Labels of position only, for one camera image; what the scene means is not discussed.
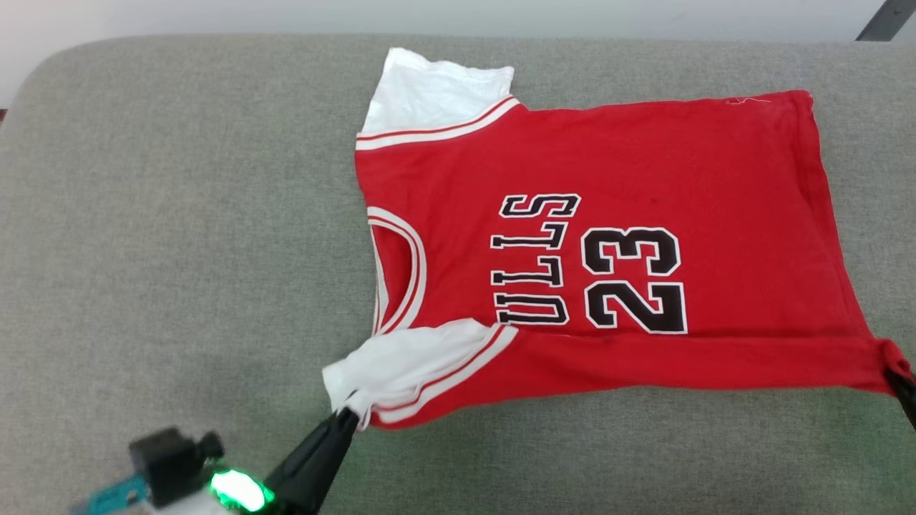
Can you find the red bulls 23 jersey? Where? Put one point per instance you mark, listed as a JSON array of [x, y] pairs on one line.
[[644, 157]]

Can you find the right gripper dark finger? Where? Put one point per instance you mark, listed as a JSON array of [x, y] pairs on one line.
[[907, 393]]

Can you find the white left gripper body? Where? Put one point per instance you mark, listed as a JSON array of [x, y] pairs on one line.
[[240, 492]]

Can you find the teal left camera connector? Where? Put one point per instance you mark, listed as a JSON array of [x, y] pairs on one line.
[[114, 497]]

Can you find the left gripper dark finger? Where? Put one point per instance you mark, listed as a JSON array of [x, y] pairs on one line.
[[315, 465]]

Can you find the dark grey metal bar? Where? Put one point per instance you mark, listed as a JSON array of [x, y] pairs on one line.
[[887, 20]]

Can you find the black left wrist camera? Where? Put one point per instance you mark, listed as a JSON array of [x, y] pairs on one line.
[[172, 461]]

